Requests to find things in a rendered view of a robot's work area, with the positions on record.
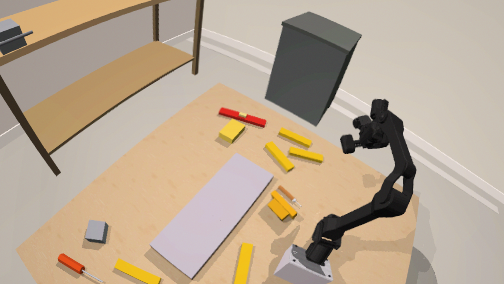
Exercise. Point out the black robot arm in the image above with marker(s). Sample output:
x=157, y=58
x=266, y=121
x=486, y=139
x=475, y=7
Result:
x=388, y=202

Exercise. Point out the brown hexagonal awl handle with metal point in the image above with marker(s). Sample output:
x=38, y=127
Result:
x=287, y=193

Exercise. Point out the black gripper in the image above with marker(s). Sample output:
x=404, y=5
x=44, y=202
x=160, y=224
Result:
x=349, y=144

